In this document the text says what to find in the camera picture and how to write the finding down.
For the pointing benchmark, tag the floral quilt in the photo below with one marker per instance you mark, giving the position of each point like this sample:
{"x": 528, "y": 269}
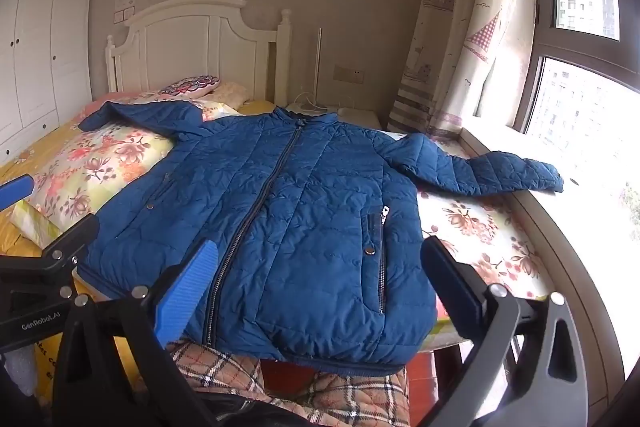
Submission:
{"x": 100, "y": 162}

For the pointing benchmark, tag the patterned round pillow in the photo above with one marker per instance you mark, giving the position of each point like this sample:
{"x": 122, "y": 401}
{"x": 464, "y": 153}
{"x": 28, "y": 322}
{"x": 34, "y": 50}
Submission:
{"x": 192, "y": 84}

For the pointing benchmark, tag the window sill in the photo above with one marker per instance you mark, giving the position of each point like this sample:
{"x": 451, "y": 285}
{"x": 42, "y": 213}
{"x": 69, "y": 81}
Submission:
{"x": 575, "y": 257}

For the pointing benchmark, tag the wall socket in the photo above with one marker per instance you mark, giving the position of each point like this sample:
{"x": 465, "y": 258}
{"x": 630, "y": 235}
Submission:
{"x": 349, "y": 74}

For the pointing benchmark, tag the plaid pants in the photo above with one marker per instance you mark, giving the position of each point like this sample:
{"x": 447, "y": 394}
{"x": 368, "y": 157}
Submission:
{"x": 220, "y": 372}

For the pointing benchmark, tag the pink pillow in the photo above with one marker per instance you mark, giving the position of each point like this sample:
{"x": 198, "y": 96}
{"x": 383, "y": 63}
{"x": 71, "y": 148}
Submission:
{"x": 230, "y": 93}

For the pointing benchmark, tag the slim standing lamp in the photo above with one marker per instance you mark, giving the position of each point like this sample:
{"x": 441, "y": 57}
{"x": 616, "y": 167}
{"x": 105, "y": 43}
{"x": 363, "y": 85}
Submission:
{"x": 320, "y": 67}

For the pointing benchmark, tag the wall switch panel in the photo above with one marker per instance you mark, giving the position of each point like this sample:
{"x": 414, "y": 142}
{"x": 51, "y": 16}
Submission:
{"x": 124, "y": 15}

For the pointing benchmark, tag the yellow bedsheet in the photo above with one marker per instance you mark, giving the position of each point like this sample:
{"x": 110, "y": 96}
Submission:
{"x": 50, "y": 134}

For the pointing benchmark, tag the white wardrobe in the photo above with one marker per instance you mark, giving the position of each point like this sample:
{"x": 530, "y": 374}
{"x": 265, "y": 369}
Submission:
{"x": 40, "y": 47}

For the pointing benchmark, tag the white bed headboard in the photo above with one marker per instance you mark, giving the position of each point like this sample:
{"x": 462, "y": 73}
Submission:
{"x": 190, "y": 47}

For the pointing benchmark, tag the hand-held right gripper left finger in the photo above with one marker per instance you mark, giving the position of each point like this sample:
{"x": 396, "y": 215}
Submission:
{"x": 187, "y": 292}

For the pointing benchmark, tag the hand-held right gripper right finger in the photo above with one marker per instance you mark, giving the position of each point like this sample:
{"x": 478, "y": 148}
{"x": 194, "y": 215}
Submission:
{"x": 452, "y": 282}

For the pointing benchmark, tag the blue quilted jacket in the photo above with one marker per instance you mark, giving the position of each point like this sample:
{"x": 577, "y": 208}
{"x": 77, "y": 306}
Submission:
{"x": 310, "y": 217}

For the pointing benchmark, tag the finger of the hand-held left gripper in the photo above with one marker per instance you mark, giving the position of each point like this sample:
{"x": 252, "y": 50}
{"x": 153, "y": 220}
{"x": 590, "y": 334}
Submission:
{"x": 70, "y": 239}
{"x": 15, "y": 192}

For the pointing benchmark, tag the sailboat print curtain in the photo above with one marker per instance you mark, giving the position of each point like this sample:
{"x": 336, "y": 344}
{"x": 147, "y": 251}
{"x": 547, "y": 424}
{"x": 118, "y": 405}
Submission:
{"x": 460, "y": 32}

